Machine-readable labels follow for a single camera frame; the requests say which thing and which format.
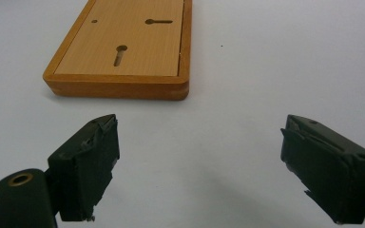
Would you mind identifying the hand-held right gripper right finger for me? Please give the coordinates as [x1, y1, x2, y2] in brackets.
[279, 114, 365, 225]

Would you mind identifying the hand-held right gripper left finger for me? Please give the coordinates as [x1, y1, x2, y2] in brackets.
[47, 113, 121, 222]

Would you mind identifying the wooden picture frame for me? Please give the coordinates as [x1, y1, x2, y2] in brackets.
[42, 0, 193, 102]

